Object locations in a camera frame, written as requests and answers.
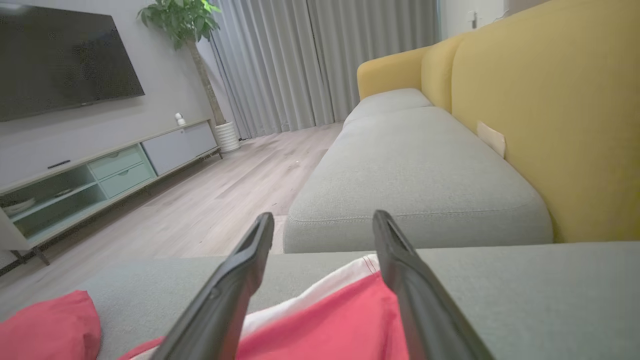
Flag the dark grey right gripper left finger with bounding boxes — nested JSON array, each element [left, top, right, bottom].
[[152, 213, 275, 360]]

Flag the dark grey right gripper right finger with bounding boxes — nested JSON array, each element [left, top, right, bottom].
[[372, 210, 496, 360]]

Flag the red Bulls basketball jersey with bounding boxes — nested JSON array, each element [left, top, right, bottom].
[[0, 253, 412, 360]]

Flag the grey sofa chaise cushion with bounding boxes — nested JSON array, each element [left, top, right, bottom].
[[75, 241, 640, 360]]

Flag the grey sofa seat cushion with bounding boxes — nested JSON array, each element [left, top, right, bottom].
[[283, 106, 554, 254], [342, 88, 434, 129]]

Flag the grey and green TV cabinet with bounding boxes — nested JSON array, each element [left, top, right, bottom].
[[0, 118, 224, 267]]

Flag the white ribbed plant pot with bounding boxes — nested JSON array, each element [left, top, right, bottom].
[[214, 121, 241, 154]]

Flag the white sofa fabric tag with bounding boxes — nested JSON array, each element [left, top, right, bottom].
[[476, 120, 507, 159]]

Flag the white bowl in cabinet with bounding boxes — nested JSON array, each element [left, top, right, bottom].
[[0, 197, 37, 217]]

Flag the grey pleated curtain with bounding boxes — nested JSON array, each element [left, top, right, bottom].
[[209, 0, 442, 140]]

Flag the green potted tree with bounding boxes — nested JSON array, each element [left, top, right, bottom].
[[137, 0, 227, 127]]

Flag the black flat screen TV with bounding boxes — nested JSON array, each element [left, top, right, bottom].
[[0, 2, 146, 124]]

